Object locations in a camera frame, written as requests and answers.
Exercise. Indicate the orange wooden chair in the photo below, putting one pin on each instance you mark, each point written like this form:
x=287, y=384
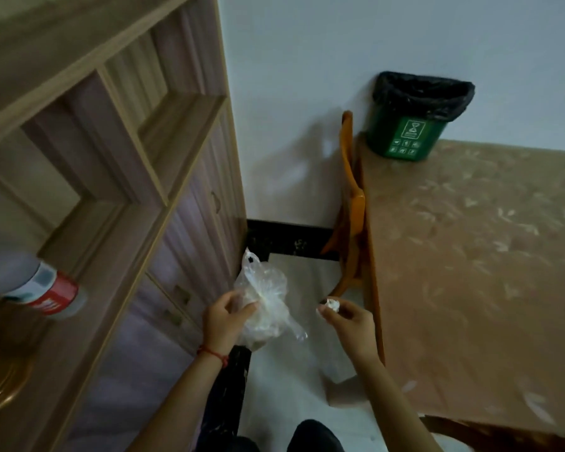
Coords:
x=353, y=216

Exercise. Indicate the person's left forearm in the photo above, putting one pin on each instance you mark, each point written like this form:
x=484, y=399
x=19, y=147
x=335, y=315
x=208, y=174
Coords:
x=183, y=402

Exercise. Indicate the person's right forearm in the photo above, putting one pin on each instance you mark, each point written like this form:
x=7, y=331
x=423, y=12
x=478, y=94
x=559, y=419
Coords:
x=395, y=409

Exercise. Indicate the table with brown patterned top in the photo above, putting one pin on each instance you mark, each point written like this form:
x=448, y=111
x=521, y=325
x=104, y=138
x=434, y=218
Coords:
x=475, y=277

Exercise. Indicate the green trash bin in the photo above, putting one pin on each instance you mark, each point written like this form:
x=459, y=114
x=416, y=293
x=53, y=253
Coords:
x=405, y=138

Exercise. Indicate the person's dark trousers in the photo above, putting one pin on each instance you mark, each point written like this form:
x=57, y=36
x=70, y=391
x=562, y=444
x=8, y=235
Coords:
x=228, y=400

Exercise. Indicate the person's right hand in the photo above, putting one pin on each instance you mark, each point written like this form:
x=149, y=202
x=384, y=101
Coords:
x=355, y=331

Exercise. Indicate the person's left thumb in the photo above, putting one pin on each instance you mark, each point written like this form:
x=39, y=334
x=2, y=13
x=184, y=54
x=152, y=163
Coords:
x=245, y=309

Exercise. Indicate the clear plastic bag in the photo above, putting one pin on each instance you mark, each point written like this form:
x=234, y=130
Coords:
x=266, y=301

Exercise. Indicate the wooden shelf cabinet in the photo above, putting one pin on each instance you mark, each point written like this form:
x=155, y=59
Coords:
x=122, y=174

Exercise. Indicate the person's left hand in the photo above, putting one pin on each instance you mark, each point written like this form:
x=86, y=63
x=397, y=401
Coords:
x=219, y=327

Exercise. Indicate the round golden metal object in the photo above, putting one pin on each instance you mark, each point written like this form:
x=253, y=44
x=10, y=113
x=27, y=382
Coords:
x=2, y=378

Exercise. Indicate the white paper ball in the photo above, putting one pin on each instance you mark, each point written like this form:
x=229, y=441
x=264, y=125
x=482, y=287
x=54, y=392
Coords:
x=333, y=305

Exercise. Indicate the plastic bottle with red label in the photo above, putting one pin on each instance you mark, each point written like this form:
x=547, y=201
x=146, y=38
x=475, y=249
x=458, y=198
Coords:
x=33, y=284

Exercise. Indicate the person's right thumb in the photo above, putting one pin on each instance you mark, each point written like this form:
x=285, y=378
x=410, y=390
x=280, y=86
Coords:
x=326, y=316

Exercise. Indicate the black bin liner bag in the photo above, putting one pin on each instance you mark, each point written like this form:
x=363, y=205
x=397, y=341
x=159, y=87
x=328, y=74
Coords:
x=423, y=94

